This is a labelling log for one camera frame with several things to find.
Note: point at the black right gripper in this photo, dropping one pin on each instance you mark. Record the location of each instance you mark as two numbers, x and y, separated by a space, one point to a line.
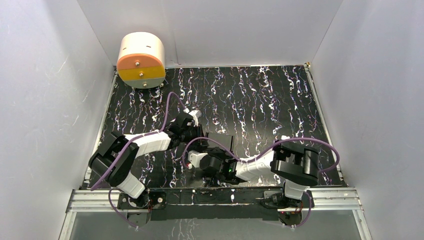
217 151

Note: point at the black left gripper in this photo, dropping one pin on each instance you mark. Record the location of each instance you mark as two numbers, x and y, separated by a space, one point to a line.
197 133

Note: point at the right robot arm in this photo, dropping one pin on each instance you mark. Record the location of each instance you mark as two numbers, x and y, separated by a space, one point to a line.
295 163

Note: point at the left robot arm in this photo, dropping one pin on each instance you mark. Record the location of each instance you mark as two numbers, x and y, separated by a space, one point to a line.
114 158

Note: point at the round cream drawer cabinet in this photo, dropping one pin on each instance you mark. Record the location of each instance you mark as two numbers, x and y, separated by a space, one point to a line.
141 61

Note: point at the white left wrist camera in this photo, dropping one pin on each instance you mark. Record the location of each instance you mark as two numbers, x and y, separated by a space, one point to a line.
195 114

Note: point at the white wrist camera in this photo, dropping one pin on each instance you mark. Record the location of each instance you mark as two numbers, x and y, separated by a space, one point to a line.
195 114
194 159

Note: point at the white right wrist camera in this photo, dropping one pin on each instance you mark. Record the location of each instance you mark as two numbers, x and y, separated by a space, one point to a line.
194 159

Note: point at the aluminium front rail frame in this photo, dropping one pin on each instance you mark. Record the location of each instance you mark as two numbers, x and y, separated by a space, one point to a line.
216 203

